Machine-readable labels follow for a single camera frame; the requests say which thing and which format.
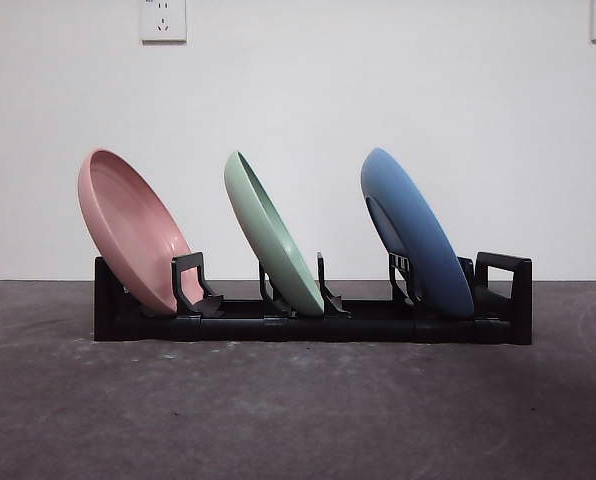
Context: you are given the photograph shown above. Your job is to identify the green round plate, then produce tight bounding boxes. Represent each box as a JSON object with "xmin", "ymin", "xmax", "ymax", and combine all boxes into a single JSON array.
[{"xmin": 223, "ymin": 149, "xmax": 326, "ymax": 317}]

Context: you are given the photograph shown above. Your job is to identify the blue round plate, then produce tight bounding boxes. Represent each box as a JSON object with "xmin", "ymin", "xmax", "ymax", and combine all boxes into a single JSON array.
[{"xmin": 360, "ymin": 146, "xmax": 475, "ymax": 320}]

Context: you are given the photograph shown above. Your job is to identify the pink round plate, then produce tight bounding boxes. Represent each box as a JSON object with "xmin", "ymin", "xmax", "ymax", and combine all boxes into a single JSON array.
[{"xmin": 77, "ymin": 147, "xmax": 207, "ymax": 317}]

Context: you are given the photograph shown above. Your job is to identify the black plastic dish rack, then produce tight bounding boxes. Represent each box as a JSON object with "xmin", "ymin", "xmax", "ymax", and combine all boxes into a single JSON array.
[{"xmin": 93, "ymin": 251, "xmax": 533, "ymax": 346}]

